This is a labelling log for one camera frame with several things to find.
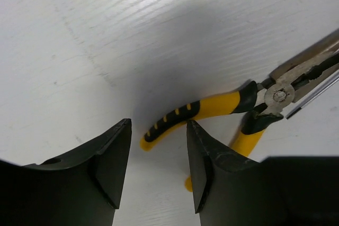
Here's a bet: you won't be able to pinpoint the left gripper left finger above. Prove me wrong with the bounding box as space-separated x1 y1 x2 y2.
1 119 132 225

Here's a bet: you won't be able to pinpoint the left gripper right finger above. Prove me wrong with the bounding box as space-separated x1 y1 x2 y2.
186 121 338 225

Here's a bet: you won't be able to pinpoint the yellow long nose pliers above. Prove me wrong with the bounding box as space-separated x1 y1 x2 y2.
139 29 339 194

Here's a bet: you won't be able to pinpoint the small black green screwdriver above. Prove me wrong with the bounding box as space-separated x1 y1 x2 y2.
286 70 338 119

